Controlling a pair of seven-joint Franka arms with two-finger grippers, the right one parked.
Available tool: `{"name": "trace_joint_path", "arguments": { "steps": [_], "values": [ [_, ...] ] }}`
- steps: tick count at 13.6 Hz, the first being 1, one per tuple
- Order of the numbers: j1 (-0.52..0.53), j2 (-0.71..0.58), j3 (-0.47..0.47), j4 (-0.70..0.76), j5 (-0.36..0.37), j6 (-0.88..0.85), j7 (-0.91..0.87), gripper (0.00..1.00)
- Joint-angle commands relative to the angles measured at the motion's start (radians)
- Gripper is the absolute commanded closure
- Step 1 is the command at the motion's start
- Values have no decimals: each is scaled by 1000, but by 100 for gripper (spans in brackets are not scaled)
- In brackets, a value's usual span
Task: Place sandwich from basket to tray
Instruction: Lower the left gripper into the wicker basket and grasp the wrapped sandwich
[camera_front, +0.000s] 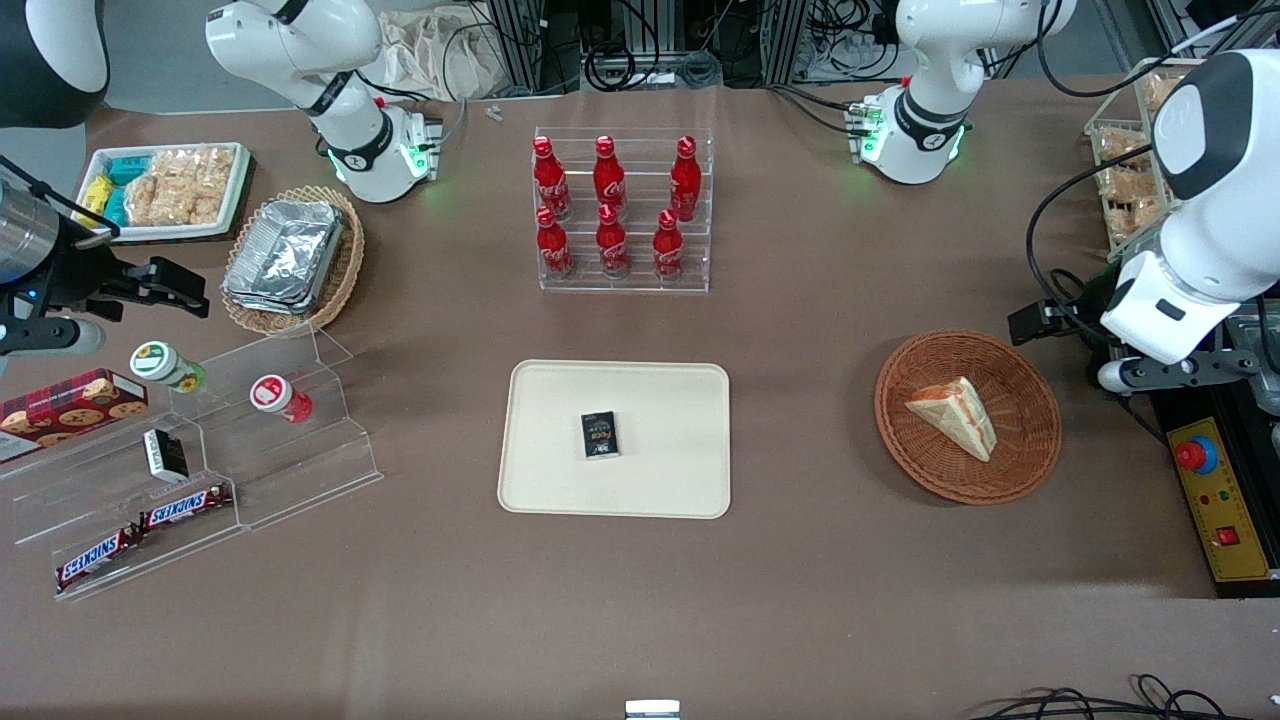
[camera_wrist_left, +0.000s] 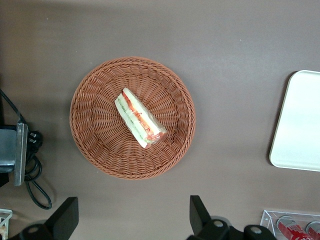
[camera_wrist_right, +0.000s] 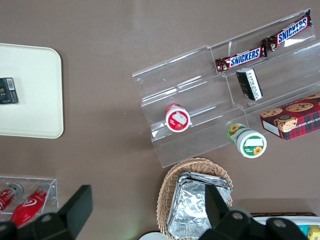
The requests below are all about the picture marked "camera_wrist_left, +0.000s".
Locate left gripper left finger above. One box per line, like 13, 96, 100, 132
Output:
14, 196, 80, 240

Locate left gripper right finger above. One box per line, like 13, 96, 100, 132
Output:
187, 194, 236, 240

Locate plastic triangle sandwich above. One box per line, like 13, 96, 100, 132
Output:
114, 87, 168, 149

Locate brown round wicker basket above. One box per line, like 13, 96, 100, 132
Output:
69, 56, 196, 181

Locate cream plastic serving tray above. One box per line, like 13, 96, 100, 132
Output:
268, 69, 320, 172

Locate clear acrylic bottle rack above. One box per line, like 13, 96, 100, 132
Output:
259, 209, 320, 240

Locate white wire rack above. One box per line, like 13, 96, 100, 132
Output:
0, 208, 13, 240

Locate black appliance power cable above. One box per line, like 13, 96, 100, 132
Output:
0, 89, 53, 211

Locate black appliance with metal bracket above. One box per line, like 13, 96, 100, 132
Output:
0, 72, 29, 187

